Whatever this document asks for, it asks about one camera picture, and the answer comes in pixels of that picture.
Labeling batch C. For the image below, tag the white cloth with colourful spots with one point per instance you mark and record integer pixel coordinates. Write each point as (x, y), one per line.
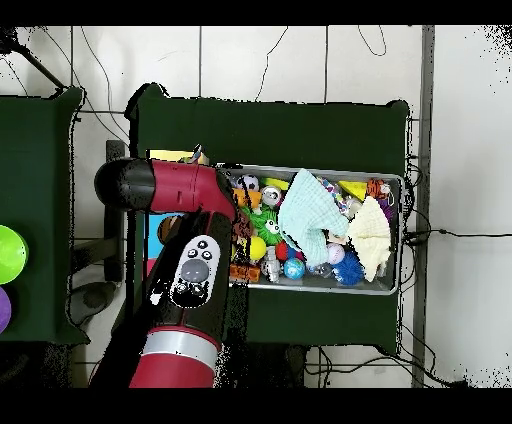
(196, 156)

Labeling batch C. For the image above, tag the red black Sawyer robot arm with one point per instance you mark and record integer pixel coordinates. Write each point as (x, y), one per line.
(176, 186)

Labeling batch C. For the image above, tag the metal mesh bin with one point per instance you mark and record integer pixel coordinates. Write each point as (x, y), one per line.
(320, 284)

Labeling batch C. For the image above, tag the wooden box with three holes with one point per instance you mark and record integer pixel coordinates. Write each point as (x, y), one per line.
(158, 240)

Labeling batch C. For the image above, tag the green spiky toy with eyes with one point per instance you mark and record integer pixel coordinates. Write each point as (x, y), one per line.
(264, 224)

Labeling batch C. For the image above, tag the orange toy building brick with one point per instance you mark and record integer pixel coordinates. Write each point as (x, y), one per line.
(252, 197)

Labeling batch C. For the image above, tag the brown toy football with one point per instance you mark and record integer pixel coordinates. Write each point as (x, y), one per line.
(242, 228)

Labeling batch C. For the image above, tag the silver drink can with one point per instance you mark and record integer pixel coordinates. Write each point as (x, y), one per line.
(271, 196)

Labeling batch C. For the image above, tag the small soccer ball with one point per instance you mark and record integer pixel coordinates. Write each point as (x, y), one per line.
(250, 182)

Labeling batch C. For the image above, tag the large yellow ball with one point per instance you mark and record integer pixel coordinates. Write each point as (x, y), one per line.
(258, 248)

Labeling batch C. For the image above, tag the mint green knitted cloth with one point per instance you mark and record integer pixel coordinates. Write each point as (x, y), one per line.
(308, 208)

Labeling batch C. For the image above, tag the blue white patterned ball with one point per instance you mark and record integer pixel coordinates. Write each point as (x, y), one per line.
(294, 268)

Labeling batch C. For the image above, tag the dark green tablecloth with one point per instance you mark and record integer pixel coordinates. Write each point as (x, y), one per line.
(280, 132)

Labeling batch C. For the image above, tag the blue spiky ball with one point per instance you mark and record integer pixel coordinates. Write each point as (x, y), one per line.
(348, 268)

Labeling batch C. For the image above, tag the cream knitted cloth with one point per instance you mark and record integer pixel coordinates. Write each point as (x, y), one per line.
(370, 236)

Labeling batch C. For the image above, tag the dark green side table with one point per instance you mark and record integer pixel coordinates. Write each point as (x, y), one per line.
(36, 180)

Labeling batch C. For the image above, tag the lime green bowl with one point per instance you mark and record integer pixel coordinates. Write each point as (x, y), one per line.
(12, 254)

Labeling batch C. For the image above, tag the purple bowl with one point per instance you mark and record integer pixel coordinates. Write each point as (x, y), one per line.
(4, 310)

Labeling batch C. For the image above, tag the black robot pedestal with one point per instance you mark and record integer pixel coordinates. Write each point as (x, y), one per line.
(272, 368)

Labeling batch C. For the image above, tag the grey metal rail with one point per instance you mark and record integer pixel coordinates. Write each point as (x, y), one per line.
(427, 80)

